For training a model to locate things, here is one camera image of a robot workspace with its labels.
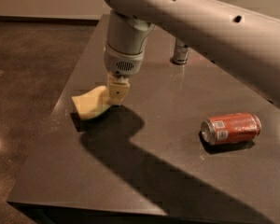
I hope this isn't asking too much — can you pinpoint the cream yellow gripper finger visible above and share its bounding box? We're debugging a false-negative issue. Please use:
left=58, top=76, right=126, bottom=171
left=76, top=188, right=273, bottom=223
left=107, top=74, right=130, bottom=105

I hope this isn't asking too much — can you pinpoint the yellow wavy sponge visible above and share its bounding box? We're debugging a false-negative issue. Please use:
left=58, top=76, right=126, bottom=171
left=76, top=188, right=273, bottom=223
left=72, top=86, right=111, bottom=120

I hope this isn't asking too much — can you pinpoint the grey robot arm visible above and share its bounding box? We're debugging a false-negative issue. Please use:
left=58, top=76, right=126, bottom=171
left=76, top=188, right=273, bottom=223
left=105, top=0, right=280, bottom=108

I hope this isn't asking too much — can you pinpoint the tall silver blue can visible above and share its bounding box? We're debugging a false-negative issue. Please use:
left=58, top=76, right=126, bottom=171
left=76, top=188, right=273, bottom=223
left=173, top=39, right=189, bottom=64

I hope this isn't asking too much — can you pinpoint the red soda can lying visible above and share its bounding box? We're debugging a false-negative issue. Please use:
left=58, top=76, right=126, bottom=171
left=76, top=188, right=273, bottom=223
left=201, top=113, right=261, bottom=146

